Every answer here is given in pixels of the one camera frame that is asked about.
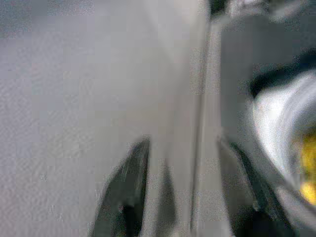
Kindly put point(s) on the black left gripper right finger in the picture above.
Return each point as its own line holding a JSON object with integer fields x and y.
{"x": 256, "y": 192}

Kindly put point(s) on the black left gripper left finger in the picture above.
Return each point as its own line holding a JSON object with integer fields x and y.
{"x": 128, "y": 187}

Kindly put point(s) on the grey top-load washing machine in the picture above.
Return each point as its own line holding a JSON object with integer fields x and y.
{"x": 209, "y": 98}

